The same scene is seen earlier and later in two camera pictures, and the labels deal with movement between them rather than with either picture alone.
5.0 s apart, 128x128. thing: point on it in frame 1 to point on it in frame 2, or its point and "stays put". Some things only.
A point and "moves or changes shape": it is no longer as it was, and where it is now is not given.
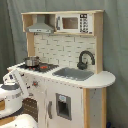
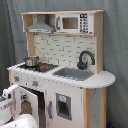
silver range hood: (40, 26) stays put
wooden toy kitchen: (63, 72) stays put
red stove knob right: (35, 83) stays put
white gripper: (15, 79) to (13, 96)
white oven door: (34, 104) moves or changes shape
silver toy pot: (32, 61) stays put
